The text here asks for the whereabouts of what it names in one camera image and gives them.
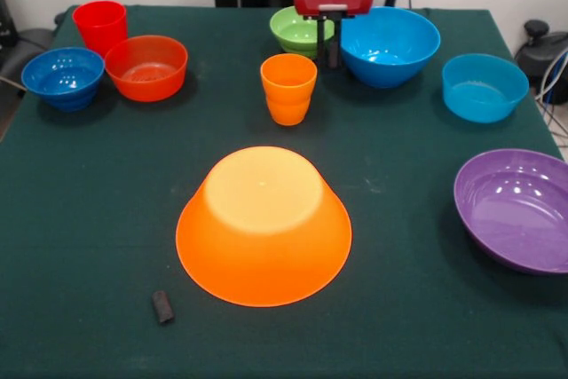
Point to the dark blue bowl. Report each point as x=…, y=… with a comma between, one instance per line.
x=62, y=79

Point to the red cup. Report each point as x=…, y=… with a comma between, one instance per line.
x=100, y=24

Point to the dark green tablecloth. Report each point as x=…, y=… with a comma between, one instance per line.
x=89, y=219

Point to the orange cup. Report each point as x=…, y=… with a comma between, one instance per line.
x=288, y=92

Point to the small black rubber piece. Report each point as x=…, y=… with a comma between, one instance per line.
x=163, y=307

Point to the purple bowl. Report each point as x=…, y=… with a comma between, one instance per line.
x=515, y=215

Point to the green bowl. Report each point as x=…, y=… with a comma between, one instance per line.
x=295, y=33

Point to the large orange bowl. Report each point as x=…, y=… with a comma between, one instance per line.
x=264, y=241

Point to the small light blue bowl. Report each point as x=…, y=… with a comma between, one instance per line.
x=486, y=90

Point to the large light blue bowl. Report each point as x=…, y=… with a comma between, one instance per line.
x=390, y=48

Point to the red-orange bowl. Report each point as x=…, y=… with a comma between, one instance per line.
x=146, y=73

